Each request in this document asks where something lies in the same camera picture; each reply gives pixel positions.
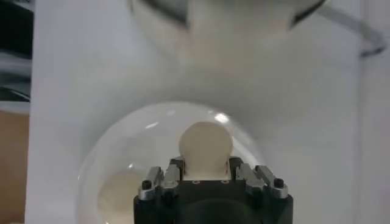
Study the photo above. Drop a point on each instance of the white round plate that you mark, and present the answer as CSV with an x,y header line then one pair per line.
x,y
146,143

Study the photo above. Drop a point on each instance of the white unit with dark panel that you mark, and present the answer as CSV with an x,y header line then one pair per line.
x,y
15,67

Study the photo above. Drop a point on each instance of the cream electric cooker base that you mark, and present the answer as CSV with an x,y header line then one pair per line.
x,y
237,15

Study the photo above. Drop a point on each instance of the white steamed baozi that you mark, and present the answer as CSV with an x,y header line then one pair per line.
x,y
205,146
122,194

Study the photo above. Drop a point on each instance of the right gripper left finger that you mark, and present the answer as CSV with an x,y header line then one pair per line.
x,y
166,181

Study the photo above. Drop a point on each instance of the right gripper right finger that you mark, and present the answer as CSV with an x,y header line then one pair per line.
x,y
259,181

